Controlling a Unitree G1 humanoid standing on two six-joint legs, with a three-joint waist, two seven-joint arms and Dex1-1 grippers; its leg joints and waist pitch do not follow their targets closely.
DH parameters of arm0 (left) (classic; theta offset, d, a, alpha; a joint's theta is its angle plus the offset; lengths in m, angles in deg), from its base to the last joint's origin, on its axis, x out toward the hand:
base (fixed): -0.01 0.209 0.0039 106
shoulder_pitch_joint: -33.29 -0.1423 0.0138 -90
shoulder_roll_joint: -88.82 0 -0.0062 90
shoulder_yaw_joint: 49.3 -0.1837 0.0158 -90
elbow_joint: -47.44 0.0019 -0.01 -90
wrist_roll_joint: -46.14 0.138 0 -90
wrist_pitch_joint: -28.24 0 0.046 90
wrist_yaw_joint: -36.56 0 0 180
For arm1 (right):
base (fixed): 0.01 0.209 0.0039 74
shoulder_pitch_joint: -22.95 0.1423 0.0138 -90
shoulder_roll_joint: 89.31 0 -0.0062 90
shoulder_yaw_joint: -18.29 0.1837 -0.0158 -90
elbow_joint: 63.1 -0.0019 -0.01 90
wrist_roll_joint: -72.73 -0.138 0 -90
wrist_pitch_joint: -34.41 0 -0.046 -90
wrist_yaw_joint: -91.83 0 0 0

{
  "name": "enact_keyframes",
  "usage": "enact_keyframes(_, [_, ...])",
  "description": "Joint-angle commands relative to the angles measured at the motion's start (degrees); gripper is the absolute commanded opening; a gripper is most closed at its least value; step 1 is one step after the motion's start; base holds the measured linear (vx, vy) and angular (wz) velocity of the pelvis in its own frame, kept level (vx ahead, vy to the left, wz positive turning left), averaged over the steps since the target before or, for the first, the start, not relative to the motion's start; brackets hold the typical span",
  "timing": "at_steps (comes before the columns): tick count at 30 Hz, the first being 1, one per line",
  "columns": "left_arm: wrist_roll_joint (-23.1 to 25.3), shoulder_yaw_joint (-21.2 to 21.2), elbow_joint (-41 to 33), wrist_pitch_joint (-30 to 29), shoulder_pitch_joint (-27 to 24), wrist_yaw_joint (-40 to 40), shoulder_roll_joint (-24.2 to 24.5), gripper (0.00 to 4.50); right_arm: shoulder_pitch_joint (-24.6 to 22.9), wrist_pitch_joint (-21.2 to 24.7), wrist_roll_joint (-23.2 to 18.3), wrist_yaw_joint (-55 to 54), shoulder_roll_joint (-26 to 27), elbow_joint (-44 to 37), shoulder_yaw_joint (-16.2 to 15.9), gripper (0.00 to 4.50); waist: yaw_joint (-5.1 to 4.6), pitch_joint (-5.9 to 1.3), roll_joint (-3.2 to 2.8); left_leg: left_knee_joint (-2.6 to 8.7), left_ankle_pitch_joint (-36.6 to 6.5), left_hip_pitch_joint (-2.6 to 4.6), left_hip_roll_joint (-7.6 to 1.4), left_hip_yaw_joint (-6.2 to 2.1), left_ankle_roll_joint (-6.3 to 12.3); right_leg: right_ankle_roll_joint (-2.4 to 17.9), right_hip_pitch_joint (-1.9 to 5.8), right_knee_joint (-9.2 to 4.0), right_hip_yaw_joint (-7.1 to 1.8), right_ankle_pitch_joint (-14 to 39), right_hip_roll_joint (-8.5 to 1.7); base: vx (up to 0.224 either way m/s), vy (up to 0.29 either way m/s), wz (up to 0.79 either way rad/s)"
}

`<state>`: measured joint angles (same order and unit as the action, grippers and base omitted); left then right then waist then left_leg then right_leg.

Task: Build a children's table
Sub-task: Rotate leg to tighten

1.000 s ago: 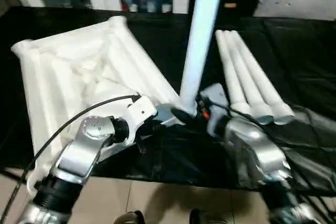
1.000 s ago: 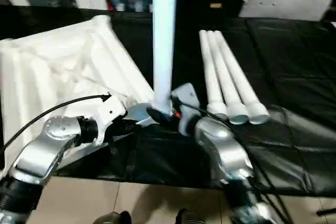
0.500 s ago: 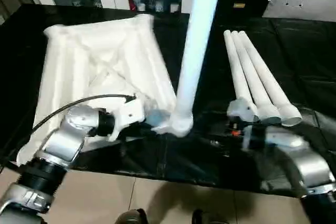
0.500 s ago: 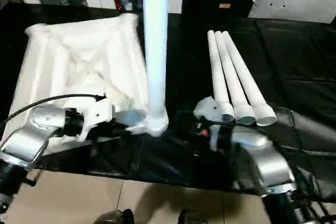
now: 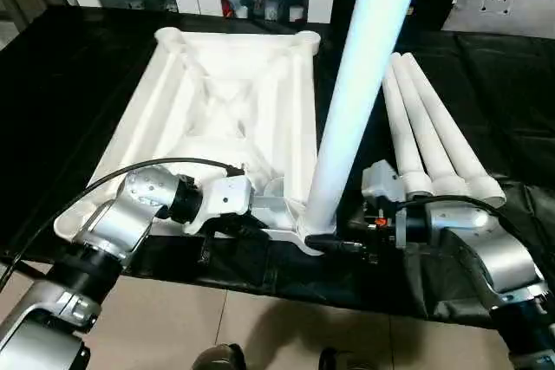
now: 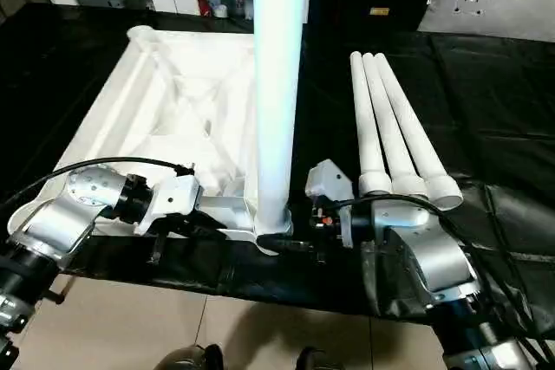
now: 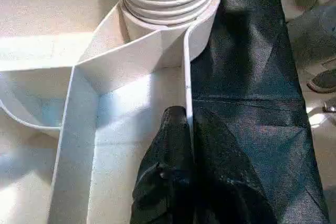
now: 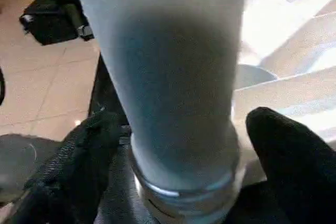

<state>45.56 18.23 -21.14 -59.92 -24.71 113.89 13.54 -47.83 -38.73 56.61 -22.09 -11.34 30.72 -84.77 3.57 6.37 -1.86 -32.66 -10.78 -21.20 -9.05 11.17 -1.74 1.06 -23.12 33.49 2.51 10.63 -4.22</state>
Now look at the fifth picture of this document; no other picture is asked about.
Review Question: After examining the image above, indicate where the white plastic table top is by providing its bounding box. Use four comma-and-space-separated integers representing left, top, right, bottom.
54, 26, 343, 256

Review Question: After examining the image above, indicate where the white plastic table leg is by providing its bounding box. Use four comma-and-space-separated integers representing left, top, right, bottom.
392, 52, 472, 204
382, 54, 435, 198
303, 0, 418, 237
402, 52, 506, 209

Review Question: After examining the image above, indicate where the right robot leg dark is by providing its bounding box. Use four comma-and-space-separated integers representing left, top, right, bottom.
318, 346, 361, 370

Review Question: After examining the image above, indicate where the robot leg dark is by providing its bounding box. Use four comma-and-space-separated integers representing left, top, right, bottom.
318, 346, 361, 370
193, 342, 246, 370

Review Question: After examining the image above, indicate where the left robot leg dark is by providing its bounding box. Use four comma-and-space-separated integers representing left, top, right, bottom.
193, 342, 246, 370

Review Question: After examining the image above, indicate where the black work mat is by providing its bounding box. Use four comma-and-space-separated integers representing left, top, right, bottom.
0, 4, 555, 328

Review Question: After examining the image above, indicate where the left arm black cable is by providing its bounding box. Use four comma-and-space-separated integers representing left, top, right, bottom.
0, 157, 244, 289

